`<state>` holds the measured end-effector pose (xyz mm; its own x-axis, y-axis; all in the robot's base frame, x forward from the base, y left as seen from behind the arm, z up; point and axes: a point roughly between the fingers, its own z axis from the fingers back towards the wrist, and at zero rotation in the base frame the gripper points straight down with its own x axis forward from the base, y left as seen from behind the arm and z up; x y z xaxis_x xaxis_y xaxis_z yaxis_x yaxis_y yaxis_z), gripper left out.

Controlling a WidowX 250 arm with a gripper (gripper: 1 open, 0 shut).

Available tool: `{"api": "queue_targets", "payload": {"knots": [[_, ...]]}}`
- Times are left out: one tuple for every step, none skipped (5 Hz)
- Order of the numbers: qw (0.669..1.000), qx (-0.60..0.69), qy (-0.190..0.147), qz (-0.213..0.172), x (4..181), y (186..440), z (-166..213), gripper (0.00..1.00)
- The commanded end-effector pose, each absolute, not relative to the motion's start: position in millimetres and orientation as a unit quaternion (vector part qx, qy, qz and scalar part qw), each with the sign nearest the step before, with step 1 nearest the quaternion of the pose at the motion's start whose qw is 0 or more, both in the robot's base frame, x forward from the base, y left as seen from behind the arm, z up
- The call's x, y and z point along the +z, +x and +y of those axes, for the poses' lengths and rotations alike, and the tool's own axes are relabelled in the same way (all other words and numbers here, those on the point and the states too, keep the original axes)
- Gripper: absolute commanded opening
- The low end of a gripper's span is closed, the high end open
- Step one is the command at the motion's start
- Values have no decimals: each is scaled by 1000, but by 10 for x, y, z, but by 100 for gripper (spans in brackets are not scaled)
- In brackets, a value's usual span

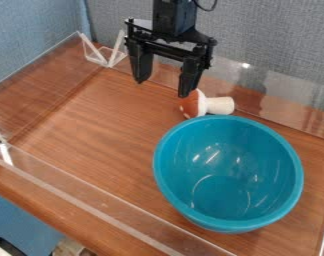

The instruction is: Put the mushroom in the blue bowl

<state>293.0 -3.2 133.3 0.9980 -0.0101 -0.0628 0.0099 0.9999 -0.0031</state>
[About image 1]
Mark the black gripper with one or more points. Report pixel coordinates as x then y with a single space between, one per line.
169 35

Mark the plush brown white mushroom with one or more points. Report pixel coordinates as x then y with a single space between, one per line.
197 105

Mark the blue plastic bowl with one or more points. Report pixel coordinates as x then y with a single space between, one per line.
229 173

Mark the clear acrylic left barrier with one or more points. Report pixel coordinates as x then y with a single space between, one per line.
42 84

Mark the clear acrylic barrier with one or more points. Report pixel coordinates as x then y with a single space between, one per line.
271 95
126 217
42 84

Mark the clear acrylic back barrier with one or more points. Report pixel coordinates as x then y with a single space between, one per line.
271 95

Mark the clear acrylic front barrier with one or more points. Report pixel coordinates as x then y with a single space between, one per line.
126 217

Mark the clear acrylic corner bracket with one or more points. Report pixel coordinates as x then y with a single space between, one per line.
105 56

